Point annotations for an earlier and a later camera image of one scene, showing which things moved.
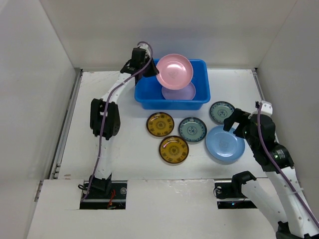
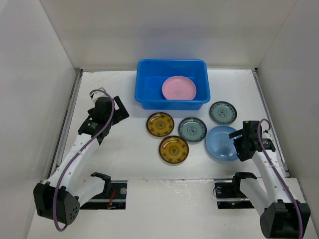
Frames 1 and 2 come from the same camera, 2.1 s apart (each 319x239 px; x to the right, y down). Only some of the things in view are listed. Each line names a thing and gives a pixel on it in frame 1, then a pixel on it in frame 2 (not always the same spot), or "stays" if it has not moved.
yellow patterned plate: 160,124 stays
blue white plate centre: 192,130 stays
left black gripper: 154,71 to 121,113
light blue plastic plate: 224,145 stays
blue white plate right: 220,110 stays
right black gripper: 239,119 to 239,144
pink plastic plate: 176,71 to 179,87
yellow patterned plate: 174,149 stays
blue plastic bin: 148,91 stays
